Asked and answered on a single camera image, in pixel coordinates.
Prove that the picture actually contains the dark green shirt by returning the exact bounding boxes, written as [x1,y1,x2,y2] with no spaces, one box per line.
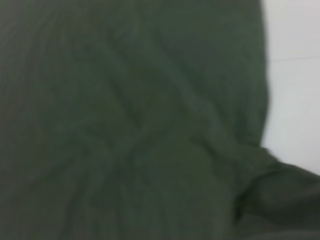
[0,0,320,240]

